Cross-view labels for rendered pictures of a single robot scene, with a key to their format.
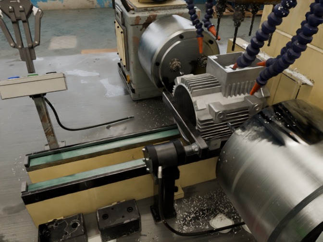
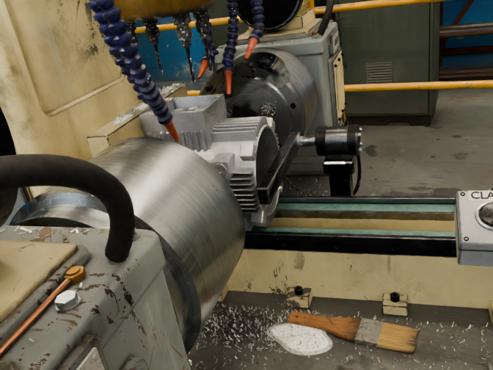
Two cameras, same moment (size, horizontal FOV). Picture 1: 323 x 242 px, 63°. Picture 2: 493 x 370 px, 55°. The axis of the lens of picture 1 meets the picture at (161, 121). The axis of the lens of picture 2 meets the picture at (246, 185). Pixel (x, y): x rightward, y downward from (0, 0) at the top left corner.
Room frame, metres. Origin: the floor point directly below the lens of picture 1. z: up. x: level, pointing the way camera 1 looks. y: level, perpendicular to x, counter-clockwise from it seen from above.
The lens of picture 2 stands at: (1.19, 0.41, 1.35)
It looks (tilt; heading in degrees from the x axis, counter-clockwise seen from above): 25 degrees down; 220
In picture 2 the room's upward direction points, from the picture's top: 10 degrees counter-clockwise
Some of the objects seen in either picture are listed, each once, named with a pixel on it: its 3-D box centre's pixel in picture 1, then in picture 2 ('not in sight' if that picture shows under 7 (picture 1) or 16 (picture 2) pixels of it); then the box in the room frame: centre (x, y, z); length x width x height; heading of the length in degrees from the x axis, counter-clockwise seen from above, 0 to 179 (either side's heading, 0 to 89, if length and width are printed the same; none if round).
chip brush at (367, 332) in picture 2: not in sight; (350, 328); (0.66, 0.12, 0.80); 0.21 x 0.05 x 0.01; 101
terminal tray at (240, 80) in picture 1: (235, 73); (186, 123); (0.62, -0.19, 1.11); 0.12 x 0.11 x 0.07; 109
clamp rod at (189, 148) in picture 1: (182, 151); (316, 141); (0.42, -0.05, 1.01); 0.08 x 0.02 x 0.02; 109
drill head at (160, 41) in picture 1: (171, 51); (109, 277); (0.94, -0.04, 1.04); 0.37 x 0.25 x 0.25; 19
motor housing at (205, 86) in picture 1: (217, 106); (216, 171); (0.61, -0.15, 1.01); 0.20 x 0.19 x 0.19; 109
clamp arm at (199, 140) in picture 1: (181, 120); (282, 164); (0.54, -0.05, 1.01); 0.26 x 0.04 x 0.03; 19
